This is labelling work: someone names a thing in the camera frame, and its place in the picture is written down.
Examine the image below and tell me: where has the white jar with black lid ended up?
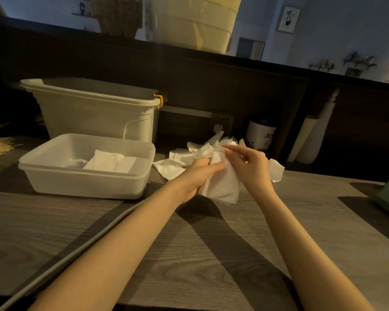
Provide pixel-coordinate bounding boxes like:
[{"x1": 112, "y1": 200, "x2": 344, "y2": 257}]
[{"x1": 245, "y1": 118, "x2": 277, "y2": 152}]

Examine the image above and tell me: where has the grey wall socket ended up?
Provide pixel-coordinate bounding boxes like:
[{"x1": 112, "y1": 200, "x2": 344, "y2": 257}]
[{"x1": 211, "y1": 112, "x2": 234, "y2": 134}]

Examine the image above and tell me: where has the crumpled white cloth pile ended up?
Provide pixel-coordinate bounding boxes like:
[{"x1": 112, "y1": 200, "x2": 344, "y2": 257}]
[{"x1": 169, "y1": 131, "x2": 247, "y2": 168}]

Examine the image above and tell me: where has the white power cable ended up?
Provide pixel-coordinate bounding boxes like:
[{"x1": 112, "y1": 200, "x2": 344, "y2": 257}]
[{"x1": 0, "y1": 200, "x2": 146, "y2": 311}]

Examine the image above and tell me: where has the wall shelf with bird figurines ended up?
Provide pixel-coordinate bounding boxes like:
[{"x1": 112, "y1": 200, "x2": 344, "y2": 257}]
[
  {"x1": 343, "y1": 52, "x2": 377, "y2": 68},
  {"x1": 308, "y1": 59, "x2": 335, "y2": 72}
]

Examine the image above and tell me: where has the white cloth pouch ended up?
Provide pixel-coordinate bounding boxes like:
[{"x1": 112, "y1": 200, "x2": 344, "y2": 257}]
[{"x1": 199, "y1": 146, "x2": 241, "y2": 205}]

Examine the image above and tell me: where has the white paper roll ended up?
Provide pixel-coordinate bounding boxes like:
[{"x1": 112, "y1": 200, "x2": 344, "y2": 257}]
[{"x1": 287, "y1": 88, "x2": 340, "y2": 165}]

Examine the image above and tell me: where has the person's left hand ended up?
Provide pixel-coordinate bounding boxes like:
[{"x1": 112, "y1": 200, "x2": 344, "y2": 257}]
[{"x1": 173, "y1": 157, "x2": 229, "y2": 205}]

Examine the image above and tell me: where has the person's right forearm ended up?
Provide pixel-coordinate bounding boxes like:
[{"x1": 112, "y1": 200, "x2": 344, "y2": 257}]
[{"x1": 246, "y1": 187, "x2": 376, "y2": 311}]

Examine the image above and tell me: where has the person's left forearm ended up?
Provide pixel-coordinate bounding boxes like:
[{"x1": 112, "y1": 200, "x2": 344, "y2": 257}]
[{"x1": 27, "y1": 183, "x2": 189, "y2": 311}]

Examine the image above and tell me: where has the flat white cloth piece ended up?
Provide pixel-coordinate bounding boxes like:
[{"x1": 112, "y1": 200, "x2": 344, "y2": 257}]
[{"x1": 152, "y1": 159, "x2": 187, "y2": 181}]

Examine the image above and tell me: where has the folded white cloth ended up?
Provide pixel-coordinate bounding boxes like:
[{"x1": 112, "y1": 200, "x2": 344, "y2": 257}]
[
  {"x1": 115, "y1": 155, "x2": 139, "y2": 174},
  {"x1": 82, "y1": 150, "x2": 127, "y2": 172}
]

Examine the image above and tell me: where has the dark wooden counter shelf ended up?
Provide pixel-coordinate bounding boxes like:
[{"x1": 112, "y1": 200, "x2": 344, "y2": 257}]
[{"x1": 0, "y1": 13, "x2": 389, "y2": 183}]

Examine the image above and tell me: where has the large white plastic bin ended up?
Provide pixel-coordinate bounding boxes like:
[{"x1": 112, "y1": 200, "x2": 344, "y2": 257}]
[{"x1": 19, "y1": 78, "x2": 163, "y2": 144}]

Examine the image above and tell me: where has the bundle of wooden sticks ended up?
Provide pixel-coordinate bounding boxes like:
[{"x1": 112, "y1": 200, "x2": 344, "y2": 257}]
[{"x1": 0, "y1": 137, "x2": 24, "y2": 160}]

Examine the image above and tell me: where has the shallow white plastic tub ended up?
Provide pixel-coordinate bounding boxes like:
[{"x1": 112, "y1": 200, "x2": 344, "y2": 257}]
[
  {"x1": 18, "y1": 163, "x2": 151, "y2": 200},
  {"x1": 18, "y1": 133, "x2": 156, "y2": 180}
]

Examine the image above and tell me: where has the woven basket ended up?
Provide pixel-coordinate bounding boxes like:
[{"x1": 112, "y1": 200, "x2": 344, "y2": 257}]
[{"x1": 90, "y1": 0, "x2": 144, "y2": 39}]

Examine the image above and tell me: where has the framed wall picture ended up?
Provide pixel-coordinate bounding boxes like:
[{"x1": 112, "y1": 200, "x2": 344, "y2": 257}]
[{"x1": 277, "y1": 5, "x2": 301, "y2": 33}]

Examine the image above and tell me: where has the person's right hand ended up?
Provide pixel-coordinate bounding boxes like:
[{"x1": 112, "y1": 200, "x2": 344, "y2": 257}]
[{"x1": 222, "y1": 144, "x2": 277, "y2": 195}]

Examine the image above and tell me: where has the striped curtain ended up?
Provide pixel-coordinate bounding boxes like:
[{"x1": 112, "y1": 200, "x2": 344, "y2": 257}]
[{"x1": 250, "y1": 40, "x2": 266, "y2": 61}]

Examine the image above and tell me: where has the small white cloth piece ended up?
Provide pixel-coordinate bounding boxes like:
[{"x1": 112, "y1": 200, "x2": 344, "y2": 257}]
[{"x1": 267, "y1": 158, "x2": 286, "y2": 183}]

